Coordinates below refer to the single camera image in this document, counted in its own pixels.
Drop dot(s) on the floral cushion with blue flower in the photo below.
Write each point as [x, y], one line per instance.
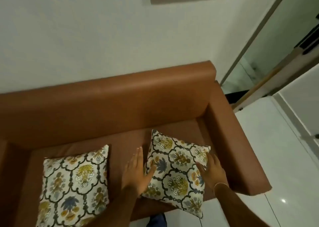
[74, 184]
[178, 174]

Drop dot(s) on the person's right thumb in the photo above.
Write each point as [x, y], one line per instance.
[201, 166]

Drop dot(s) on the glass door with metal frame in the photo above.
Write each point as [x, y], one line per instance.
[259, 50]

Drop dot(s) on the person's left thumb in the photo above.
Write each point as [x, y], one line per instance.
[151, 173]

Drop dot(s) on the person's right forearm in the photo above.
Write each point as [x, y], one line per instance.
[236, 207]

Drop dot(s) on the person's blue trousers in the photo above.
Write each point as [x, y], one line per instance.
[157, 220]

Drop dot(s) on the black slatted fixture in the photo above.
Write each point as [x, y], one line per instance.
[307, 41]

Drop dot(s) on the person's left hand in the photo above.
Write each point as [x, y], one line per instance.
[135, 174]

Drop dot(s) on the person's right hand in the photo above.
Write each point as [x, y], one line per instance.
[214, 173]

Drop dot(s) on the thin silver bangle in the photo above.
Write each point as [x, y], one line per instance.
[220, 184]

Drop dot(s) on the person's left forearm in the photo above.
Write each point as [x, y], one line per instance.
[117, 209]

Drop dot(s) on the brown leather sofa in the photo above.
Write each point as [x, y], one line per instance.
[139, 102]

